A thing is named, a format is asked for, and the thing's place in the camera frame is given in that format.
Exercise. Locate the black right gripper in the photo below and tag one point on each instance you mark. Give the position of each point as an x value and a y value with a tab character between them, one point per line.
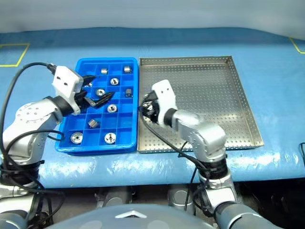
156	112

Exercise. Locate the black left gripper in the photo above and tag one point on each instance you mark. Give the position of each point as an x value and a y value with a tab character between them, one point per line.
81	100

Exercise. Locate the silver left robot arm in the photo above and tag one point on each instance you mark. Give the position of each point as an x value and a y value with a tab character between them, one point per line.
31	114

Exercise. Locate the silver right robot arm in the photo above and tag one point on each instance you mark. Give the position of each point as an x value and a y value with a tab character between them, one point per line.
202	133

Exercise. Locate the blue compartment tray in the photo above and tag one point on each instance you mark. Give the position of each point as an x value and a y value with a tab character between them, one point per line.
124	128

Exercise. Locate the perforated metal tray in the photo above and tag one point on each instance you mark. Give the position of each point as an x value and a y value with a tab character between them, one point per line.
209	95

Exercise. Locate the grey rounded cylinder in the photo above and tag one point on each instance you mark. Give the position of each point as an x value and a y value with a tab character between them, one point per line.
114	195
179	198

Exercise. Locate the grey robot torso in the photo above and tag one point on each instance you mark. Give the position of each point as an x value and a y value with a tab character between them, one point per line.
131	221

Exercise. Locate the yellow tape square outline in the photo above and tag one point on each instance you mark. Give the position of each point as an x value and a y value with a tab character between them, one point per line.
295	45

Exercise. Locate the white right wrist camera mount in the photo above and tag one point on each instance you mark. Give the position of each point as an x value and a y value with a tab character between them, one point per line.
165	93

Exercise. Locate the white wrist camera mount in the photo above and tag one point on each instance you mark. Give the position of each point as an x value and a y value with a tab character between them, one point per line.
64	81
165	93

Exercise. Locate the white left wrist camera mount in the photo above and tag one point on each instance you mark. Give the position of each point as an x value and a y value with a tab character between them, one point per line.
64	81

